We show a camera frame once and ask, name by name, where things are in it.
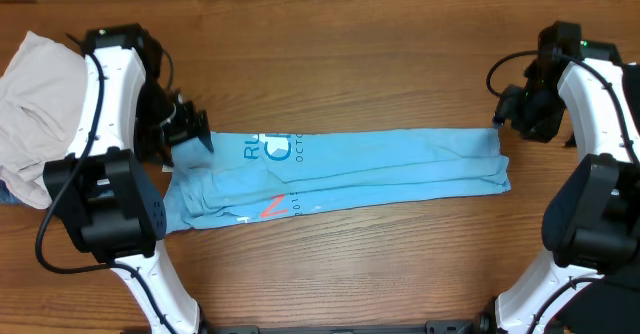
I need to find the light blue printed t-shirt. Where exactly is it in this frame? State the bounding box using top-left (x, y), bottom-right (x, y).
top-left (164, 129), bottom-right (511, 232)

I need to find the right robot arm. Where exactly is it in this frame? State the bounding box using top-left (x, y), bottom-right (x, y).
top-left (425, 21), bottom-right (639, 333)

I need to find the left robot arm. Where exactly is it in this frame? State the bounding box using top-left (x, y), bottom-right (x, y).
top-left (35, 23), bottom-right (213, 333)

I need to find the beige folded garment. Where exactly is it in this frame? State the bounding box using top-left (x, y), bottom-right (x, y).
top-left (1, 31), bottom-right (87, 209)

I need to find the blue folded garment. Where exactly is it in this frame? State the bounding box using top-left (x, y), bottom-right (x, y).
top-left (0, 181), bottom-right (23, 205)

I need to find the black t-shirt right pile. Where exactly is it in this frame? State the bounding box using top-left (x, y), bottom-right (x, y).
top-left (542, 61), bottom-right (639, 333)

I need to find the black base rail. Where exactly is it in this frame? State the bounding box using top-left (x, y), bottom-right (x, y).
top-left (207, 320), bottom-right (473, 334)

